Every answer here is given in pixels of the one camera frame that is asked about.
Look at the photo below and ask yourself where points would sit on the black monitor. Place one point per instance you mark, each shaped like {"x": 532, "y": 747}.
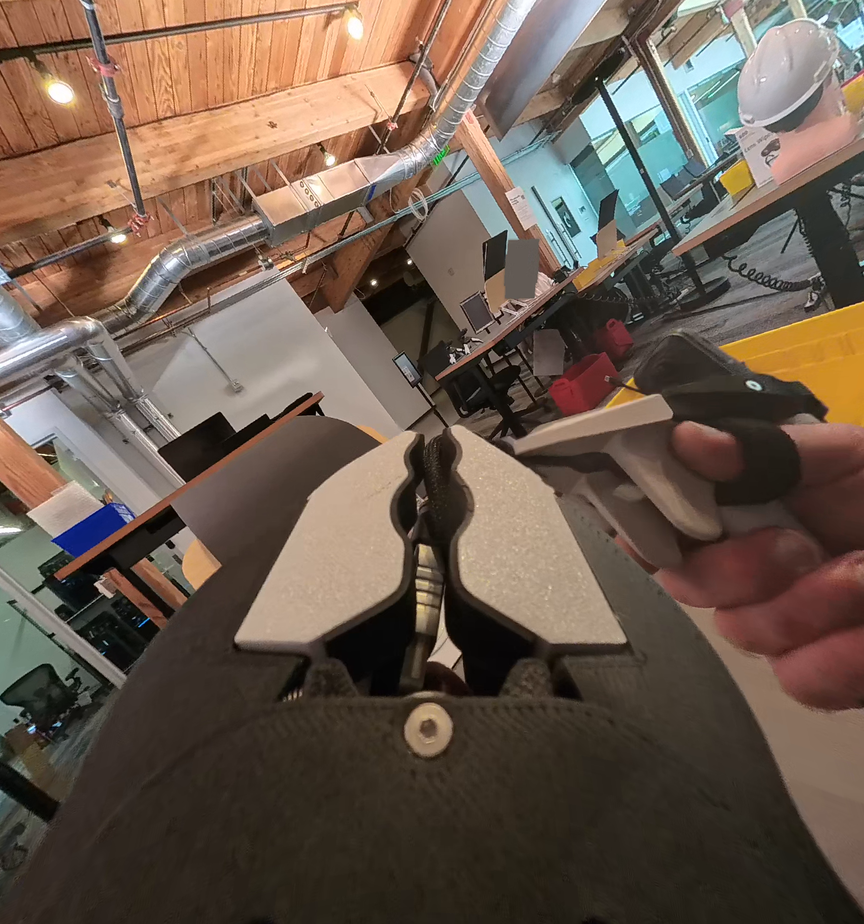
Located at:
{"x": 494, "y": 256}
{"x": 197, "y": 440}

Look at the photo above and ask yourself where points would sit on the white box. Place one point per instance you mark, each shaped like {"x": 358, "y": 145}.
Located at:
{"x": 63, "y": 505}

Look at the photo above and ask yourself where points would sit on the long wooden desk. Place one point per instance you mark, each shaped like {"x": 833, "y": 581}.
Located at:
{"x": 518, "y": 317}

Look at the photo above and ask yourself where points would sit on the grey sheet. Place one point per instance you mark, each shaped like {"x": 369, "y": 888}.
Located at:
{"x": 549, "y": 352}

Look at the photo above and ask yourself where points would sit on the wooden board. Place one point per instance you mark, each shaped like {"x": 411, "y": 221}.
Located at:
{"x": 201, "y": 563}

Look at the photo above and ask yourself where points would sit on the wooden desk with black legs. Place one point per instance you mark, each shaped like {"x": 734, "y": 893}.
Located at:
{"x": 764, "y": 220}

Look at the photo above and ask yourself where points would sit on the metal sprinkler pipe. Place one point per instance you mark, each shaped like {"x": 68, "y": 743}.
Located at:
{"x": 114, "y": 108}

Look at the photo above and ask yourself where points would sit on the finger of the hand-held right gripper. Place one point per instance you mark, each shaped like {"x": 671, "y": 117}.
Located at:
{"x": 598, "y": 426}

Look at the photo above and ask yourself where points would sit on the dark wall frame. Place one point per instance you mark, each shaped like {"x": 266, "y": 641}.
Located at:
{"x": 561, "y": 216}

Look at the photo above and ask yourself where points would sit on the tablet on stand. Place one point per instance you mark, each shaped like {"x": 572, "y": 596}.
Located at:
{"x": 408, "y": 368}

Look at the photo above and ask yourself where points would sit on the red bin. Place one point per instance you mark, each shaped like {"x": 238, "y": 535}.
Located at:
{"x": 583, "y": 386}
{"x": 612, "y": 339}

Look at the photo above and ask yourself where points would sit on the yellow plastic bin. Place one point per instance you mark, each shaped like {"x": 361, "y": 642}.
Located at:
{"x": 821, "y": 354}

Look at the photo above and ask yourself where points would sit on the blue bin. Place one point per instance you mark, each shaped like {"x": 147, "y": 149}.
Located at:
{"x": 92, "y": 530}

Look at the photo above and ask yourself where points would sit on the white paper sign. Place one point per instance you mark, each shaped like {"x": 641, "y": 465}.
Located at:
{"x": 523, "y": 206}

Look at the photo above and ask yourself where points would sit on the smooth silver pipes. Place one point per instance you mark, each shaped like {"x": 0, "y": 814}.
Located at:
{"x": 49, "y": 343}

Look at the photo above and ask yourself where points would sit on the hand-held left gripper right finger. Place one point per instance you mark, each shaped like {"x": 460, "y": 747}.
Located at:
{"x": 533, "y": 570}

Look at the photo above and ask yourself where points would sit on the rectangular metal duct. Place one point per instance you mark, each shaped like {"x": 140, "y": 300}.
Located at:
{"x": 309, "y": 198}

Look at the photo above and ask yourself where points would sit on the white hard hat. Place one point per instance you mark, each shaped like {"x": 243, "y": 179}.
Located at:
{"x": 785, "y": 65}

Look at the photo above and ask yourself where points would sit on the small yellow bin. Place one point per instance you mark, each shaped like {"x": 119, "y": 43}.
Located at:
{"x": 737, "y": 179}

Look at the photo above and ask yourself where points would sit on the wooden desk with black frame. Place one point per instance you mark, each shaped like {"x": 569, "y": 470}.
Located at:
{"x": 186, "y": 488}

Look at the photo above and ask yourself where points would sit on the black mesh office chair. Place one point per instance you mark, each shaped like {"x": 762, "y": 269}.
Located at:
{"x": 38, "y": 693}

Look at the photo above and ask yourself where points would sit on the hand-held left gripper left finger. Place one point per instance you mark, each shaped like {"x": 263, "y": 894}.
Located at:
{"x": 331, "y": 563}

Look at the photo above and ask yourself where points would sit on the small silver screen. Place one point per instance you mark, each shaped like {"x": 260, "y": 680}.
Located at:
{"x": 475, "y": 314}

